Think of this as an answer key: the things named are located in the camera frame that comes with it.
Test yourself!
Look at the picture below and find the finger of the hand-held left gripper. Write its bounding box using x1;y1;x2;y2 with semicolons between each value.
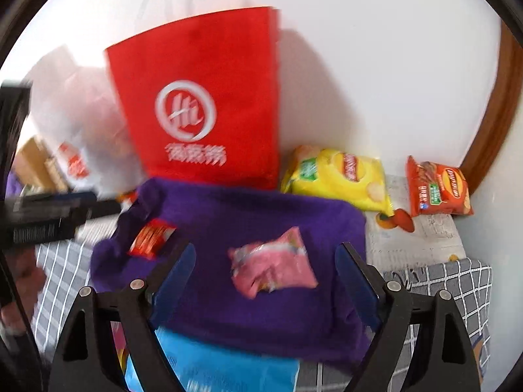
11;217;89;247
8;193;122;224

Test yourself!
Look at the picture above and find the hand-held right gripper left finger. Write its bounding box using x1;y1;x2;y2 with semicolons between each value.
48;243;197;392

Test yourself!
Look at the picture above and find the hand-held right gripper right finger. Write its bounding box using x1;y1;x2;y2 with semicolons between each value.
334;242;481;392

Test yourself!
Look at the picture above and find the pink snack packet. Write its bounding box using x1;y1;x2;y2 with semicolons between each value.
228;226;318;299

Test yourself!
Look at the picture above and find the person's left hand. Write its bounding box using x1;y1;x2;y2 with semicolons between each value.
0;249;46;337

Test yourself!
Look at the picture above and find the cardboard box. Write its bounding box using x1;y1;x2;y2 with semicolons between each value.
14;137;68;192

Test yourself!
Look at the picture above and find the red striped snack packet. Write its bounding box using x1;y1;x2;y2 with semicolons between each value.
128;218;177;259

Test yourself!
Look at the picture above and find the white fruit print sheet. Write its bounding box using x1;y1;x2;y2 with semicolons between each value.
363;173;466;272

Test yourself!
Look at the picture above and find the white plastic shopping bag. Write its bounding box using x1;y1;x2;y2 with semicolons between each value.
26;45;143;194

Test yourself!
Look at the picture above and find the grey checked bed sheet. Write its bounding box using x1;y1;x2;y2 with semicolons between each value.
30;212;493;392

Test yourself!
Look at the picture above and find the purple towel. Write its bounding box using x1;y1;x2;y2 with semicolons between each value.
90;177;370;374

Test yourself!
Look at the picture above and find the yellow chip bag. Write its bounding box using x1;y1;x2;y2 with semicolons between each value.
281;145;395;217

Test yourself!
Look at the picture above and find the blue tissue pack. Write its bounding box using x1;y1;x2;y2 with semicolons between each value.
125;327;301;392

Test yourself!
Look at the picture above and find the red chip bag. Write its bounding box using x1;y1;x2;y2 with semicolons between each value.
406;155;475;218

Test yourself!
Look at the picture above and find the red tote bag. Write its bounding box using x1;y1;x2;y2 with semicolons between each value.
104;6;282;190

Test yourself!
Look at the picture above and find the wooden door frame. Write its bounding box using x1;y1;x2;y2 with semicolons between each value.
458;20;523;197

